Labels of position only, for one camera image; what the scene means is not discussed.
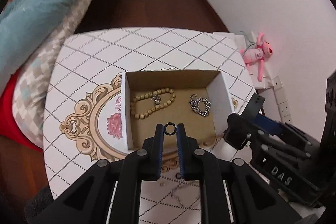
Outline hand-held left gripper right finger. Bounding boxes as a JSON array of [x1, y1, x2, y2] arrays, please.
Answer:
[[176, 123, 302, 224]]

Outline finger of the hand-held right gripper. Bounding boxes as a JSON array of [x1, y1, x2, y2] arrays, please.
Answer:
[[244, 94, 319, 153], [223, 114, 307, 164]]

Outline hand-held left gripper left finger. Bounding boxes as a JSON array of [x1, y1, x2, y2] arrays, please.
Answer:
[[25, 123, 164, 224]]

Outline cardboard box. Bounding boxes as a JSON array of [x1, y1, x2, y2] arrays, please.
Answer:
[[121, 69, 234, 151]]

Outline small black ring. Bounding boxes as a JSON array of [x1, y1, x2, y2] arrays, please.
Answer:
[[164, 123, 177, 136]]

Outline pink plush toy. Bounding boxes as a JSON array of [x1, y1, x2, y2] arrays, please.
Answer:
[[239, 31, 274, 82]]

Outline grey patterned quilt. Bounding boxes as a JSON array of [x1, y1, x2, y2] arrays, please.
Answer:
[[12, 0, 124, 147]]

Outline red cloth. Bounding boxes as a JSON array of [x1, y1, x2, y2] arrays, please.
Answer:
[[0, 68, 44, 153]]

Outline light blue fluffy blanket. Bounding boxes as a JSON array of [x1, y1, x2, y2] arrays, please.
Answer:
[[0, 0, 133, 77]]

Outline white wall sockets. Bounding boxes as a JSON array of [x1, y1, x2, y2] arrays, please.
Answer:
[[272, 76, 292, 123]]

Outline silver chain bracelet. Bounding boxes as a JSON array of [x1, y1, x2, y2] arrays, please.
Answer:
[[189, 94, 211, 118]]

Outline thin silver necklace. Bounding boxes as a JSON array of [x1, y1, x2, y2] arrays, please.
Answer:
[[169, 183, 201, 207]]

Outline wooden bead bracelet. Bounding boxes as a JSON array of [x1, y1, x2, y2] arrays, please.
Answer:
[[130, 87, 175, 120]]

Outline thin wire hanger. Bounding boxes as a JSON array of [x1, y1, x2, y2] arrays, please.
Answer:
[[239, 30, 257, 47]]

